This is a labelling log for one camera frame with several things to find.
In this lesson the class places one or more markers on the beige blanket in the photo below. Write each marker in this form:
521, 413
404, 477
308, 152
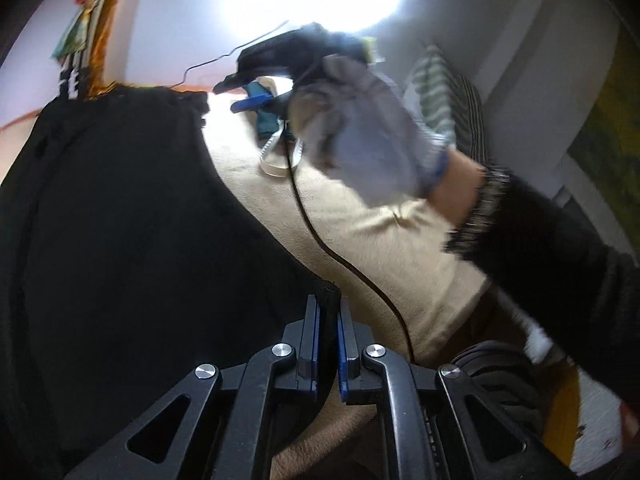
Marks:
375, 240

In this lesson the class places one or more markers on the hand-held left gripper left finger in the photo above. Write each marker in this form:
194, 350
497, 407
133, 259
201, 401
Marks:
311, 350

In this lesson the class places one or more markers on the folded tripod with colourful cloth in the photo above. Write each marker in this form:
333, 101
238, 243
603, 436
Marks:
102, 20

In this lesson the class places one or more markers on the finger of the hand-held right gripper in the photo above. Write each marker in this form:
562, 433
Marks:
250, 104

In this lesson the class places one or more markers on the yellow green cloth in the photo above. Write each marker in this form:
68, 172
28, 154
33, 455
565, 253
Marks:
610, 150

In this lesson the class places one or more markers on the person's right hand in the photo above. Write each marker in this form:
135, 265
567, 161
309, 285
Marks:
365, 135

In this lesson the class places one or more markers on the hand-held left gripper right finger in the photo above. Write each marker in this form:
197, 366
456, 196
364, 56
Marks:
343, 360

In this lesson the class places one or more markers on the person's right forearm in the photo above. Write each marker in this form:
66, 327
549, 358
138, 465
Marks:
550, 260

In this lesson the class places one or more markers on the black garment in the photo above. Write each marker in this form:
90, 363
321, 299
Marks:
125, 240

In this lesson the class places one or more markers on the folded silver tripod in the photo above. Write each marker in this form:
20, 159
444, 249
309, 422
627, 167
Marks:
72, 77

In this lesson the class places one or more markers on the green white patterned pillow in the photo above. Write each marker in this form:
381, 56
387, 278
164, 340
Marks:
432, 95

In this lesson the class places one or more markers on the dark green folded cloth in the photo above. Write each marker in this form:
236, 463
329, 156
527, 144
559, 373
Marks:
267, 122

